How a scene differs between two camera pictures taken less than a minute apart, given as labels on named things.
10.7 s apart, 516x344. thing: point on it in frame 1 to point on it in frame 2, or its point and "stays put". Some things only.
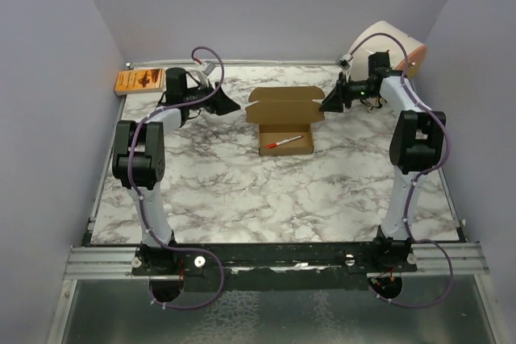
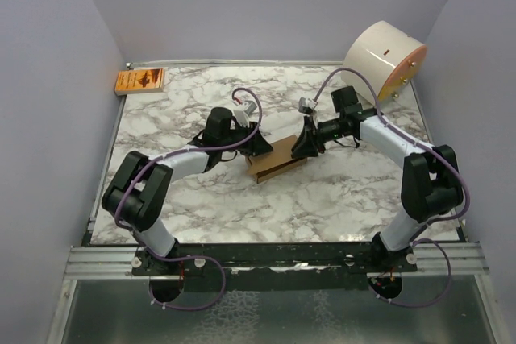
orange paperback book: [135, 81] stays put
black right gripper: [340, 95] to [305, 145]
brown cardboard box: [285, 113] to [268, 165]
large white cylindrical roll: [405, 53] stays put
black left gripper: [219, 102] to [256, 145]
